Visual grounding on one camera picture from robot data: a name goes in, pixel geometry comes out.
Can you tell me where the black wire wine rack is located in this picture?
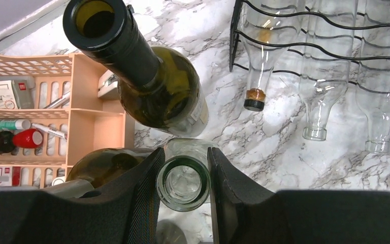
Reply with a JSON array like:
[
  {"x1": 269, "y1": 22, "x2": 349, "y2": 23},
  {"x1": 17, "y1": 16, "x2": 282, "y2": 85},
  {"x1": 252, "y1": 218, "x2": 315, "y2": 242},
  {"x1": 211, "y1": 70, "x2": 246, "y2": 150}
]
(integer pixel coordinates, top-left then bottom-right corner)
[{"x1": 229, "y1": 0, "x2": 390, "y2": 97}]

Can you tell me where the clear glass bottle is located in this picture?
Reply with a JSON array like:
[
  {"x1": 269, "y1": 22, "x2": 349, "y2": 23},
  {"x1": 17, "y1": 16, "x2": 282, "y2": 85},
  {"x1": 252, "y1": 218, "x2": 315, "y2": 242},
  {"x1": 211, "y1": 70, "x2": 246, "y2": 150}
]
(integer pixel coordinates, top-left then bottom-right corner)
[
  {"x1": 298, "y1": 1, "x2": 358, "y2": 141},
  {"x1": 156, "y1": 138, "x2": 218, "y2": 212},
  {"x1": 355, "y1": 1, "x2": 390, "y2": 154}
]

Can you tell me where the green bottle cream label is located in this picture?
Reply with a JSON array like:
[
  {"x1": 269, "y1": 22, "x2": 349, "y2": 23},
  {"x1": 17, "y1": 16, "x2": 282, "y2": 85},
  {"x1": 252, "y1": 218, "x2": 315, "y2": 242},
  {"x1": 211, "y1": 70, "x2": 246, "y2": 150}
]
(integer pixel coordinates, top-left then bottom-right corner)
[{"x1": 63, "y1": 1, "x2": 208, "y2": 137}]

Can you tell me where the green white glue stick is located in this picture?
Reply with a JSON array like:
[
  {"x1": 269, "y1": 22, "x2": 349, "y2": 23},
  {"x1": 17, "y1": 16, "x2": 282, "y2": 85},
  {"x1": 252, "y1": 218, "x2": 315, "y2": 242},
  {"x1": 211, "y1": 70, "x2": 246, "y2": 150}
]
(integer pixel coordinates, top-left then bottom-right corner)
[{"x1": 0, "y1": 119, "x2": 31, "y2": 130}]

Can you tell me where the clear bottle with cork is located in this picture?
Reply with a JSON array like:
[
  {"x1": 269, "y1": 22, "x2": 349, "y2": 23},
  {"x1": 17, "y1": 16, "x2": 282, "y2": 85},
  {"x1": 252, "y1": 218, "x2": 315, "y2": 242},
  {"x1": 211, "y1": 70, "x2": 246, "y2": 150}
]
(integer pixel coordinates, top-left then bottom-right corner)
[{"x1": 238, "y1": 0, "x2": 306, "y2": 112}]

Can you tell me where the peach plastic file organizer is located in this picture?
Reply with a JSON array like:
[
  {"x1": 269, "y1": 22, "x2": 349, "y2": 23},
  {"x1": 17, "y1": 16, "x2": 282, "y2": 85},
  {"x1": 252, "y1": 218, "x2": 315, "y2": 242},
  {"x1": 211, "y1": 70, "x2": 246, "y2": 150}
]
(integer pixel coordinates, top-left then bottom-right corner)
[{"x1": 0, "y1": 53, "x2": 134, "y2": 188}]

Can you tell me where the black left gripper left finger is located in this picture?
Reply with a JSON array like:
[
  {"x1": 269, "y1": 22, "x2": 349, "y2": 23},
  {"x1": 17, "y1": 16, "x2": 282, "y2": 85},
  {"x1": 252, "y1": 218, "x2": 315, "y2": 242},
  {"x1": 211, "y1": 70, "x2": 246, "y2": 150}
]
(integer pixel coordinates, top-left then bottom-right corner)
[{"x1": 0, "y1": 148, "x2": 165, "y2": 243}]

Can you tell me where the green wine bottle silver neck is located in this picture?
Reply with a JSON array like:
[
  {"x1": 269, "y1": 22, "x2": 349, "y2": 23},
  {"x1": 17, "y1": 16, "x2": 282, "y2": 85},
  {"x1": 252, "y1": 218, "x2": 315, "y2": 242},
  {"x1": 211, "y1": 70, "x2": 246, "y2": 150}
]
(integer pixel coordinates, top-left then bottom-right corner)
[{"x1": 43, "y1": 147, "x2": 155, "y2": 199}]

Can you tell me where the red and black marker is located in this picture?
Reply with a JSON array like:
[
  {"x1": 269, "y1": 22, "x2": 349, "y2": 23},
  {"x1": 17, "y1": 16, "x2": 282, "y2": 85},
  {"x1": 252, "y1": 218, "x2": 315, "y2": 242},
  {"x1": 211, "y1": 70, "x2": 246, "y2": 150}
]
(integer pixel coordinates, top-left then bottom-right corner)
[{"x1": 0, "y1": 129, "x2": 44, "y2": 155}]

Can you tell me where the white marker pen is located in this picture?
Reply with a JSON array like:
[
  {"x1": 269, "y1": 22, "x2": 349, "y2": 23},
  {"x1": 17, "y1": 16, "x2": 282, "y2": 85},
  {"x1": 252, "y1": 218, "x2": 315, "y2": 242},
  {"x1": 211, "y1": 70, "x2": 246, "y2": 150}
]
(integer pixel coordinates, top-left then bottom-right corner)
[{"x1": 31, "y1": 123, "x2": 68, "y2": 140}]

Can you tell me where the white grey box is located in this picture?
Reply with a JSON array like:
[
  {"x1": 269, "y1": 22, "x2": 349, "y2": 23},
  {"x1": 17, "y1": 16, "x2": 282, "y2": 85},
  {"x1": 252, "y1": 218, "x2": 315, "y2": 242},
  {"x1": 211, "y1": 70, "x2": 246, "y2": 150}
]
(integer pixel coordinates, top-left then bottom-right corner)
[{"x1": 0, "y1": 76, "x2": 35, "y2": 110}]

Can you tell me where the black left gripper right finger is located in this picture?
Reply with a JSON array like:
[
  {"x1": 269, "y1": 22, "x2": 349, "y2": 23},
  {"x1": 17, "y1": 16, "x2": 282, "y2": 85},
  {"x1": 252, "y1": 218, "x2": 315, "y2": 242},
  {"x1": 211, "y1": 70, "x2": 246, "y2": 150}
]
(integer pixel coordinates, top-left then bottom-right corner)
[{"x1": 208, "y1": 147, "x2": 390, "y2": 243}]

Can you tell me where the red white stapler box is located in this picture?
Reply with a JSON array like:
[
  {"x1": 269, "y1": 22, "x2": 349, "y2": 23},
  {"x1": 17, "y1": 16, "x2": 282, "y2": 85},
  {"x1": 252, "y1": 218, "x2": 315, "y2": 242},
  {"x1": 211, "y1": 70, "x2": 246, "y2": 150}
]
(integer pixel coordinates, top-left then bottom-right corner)
[{"x1": 0, "y1": 166, "x2": 21, "y2": 187}]

